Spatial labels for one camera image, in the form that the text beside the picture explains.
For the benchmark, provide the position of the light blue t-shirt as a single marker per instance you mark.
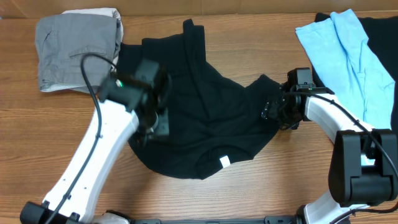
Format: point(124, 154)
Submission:
point(338, 50)

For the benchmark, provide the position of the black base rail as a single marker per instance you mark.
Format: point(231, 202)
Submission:
point(214, 221)

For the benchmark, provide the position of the folded grey trousers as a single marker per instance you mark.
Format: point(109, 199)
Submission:
point(62, 40)

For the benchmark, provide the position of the black t-shirt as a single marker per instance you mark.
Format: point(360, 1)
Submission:
point(210, 116)

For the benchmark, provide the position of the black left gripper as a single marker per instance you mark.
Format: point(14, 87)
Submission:
point(140, 134)

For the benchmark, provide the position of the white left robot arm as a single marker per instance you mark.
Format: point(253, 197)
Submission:
point(127, 108)

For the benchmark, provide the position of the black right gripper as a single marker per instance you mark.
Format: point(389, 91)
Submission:
point(270, 111)

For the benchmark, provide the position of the black garment at right edge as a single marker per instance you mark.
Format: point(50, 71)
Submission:
point(382, 34)

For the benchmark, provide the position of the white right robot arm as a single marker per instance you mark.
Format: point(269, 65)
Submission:
point(363, 167)

